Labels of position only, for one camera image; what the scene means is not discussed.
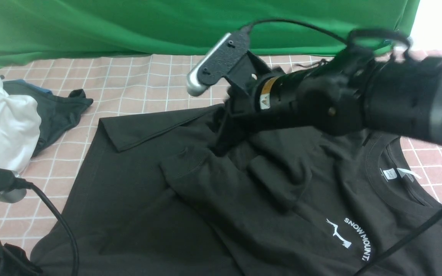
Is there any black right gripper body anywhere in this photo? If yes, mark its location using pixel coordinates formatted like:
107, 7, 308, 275
213, 59, 365, 156

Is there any white garment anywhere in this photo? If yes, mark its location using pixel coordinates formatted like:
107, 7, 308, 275
0, 78, 41, 173

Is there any dark gray long-sleeve top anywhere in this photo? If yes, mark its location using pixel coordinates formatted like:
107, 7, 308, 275
29, 103, 442, 276

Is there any gray right robot arm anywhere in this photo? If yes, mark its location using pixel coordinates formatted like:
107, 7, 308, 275
202, 29, 442, 155

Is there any dark teal garment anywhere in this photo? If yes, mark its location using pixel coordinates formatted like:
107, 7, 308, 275
3, 80, 93, 157

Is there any blue garment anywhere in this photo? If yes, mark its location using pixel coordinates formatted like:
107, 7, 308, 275
14, 79, 53, 95

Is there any pink checkered tablecloth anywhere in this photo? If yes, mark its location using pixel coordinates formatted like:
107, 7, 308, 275
0, 55, 442, 265

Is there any green backdrop cloth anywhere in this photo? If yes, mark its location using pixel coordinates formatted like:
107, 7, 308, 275
0, 0, 419, 68

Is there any black left camera cable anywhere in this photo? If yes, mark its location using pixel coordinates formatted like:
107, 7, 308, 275
14, 180, 79, 276

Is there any black camera cable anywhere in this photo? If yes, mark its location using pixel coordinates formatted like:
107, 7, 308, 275
240, 18, 442, 276
14, 180, 79, 276

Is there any black right camera cable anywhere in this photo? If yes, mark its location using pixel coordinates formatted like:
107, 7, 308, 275
240, 18, 442, 276

